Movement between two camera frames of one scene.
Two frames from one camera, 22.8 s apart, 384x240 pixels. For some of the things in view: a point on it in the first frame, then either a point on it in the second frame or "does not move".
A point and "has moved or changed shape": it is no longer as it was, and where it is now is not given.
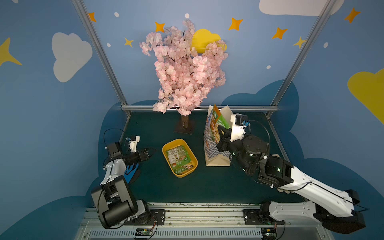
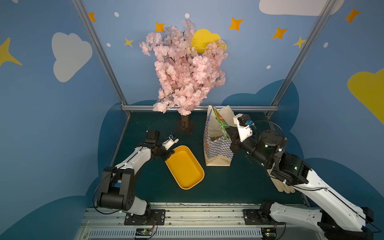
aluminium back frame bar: x=206 y=107 does not move
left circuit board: x=143 y=232 does not move
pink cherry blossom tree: x=186 y=72 does not move
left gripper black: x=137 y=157 to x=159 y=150
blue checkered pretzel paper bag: x=213 y=156 does not move
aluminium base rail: x=201 y=222 does not move
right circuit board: x=269 y=233 does not move
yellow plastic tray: x=180 y=157 has moved or changed shape
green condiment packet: x=179 y=159 to x=222 y=123
